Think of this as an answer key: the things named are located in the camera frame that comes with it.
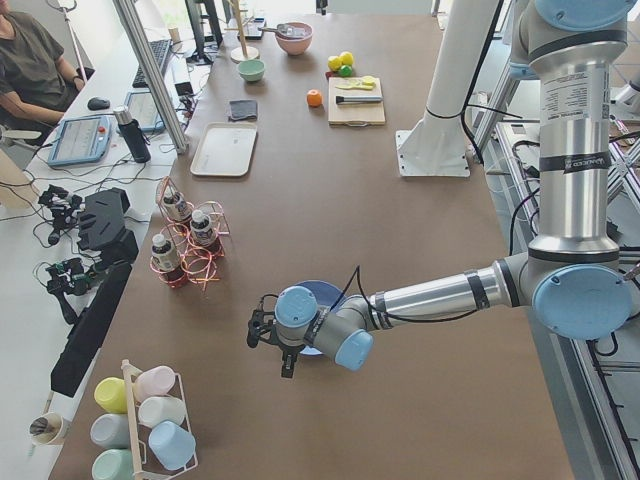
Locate paper cup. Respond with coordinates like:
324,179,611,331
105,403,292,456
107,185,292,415
29,412,71,446

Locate grey folded cloth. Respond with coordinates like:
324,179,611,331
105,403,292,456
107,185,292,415
228,99,258,122

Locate blue teach pendant near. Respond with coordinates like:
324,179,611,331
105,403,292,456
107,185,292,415
47,115,112,167

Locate yellow lemon near strawberry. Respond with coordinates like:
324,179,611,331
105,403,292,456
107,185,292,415
327,55,343,72

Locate tea bottle middle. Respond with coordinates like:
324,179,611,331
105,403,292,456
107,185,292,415
190,209,223,258

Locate pink bowl with ice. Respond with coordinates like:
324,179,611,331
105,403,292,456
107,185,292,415
275,21,313,56

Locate black device on desk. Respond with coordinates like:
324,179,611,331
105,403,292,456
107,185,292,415
47,187,139,398

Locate yellow plastic knife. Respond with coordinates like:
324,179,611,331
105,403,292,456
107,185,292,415
335,83,375,92

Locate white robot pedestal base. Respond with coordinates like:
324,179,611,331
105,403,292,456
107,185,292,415
396,0,502,178

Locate black computer mouse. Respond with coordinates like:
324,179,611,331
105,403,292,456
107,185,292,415
87,97,111,111

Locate wooden stand round base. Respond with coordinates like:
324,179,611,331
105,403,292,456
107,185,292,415
225,0,260,64

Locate black water bottle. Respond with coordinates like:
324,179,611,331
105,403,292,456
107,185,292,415
113,105,151,163

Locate white cup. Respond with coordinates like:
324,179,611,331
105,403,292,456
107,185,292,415
138,396,187,428

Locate green lime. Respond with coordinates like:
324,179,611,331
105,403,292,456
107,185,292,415
337,65,353,78

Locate orange fruit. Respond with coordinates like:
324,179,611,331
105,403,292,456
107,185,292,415
306,89,323,108

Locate tea bottle corner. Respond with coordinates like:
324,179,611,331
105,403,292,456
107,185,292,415
162,189,192,223

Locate steel muddler black tip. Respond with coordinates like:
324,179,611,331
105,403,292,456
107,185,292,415
335,95,383,106

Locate green cup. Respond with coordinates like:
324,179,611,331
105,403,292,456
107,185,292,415
91,449,134,480

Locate aluminium frame post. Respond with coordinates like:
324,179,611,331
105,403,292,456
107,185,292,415
112,0,188,154

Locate pink cup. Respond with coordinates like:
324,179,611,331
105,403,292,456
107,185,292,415
133,365,176,402

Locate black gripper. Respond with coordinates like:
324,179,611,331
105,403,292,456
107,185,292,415
246,294,297,378

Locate green bowl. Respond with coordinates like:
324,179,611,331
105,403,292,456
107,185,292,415
237,59,266,82

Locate blue cup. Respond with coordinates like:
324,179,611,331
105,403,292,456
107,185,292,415
148,420,196,471

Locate cream rabbit tray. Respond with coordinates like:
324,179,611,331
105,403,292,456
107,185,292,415
190,122,257,177

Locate yellow lemon far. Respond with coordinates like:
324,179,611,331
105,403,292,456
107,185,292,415
339,51,354,66

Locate blue teach pendant far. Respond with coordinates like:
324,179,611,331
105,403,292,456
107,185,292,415
125,91,165,134

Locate wooden cutting board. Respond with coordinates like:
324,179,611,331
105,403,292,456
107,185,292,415
327,76,386,126

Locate copper wire bottle rack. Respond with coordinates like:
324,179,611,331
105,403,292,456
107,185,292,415
155,177,230,288

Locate tea bottle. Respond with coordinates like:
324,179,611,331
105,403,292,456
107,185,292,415
151,233,187,288
190,209,223,258

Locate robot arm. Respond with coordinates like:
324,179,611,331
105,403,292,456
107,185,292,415
247,1,636,377

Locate person in dark shirt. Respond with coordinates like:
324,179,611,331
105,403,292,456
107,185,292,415
1,1,94,145

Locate tea bottle front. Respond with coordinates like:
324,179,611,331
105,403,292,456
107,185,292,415
151,233,187,288

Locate wooden cup rack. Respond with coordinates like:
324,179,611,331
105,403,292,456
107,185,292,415
121,359,199,479

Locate metal scoop in bowl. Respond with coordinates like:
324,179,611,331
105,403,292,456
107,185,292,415
259,23,307,39

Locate black keyboard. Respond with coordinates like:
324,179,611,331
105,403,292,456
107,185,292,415
131,38,174,89

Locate grey cup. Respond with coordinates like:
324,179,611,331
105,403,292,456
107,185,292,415
90,413,130,449

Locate yellow cup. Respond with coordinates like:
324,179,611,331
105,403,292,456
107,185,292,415
94,377,127,414

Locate blue teach pendant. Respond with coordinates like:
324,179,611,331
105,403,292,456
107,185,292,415
125,91,165,134
47,115,112,167

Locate blue round plate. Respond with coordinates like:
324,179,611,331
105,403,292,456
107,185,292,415
290,279,346,357

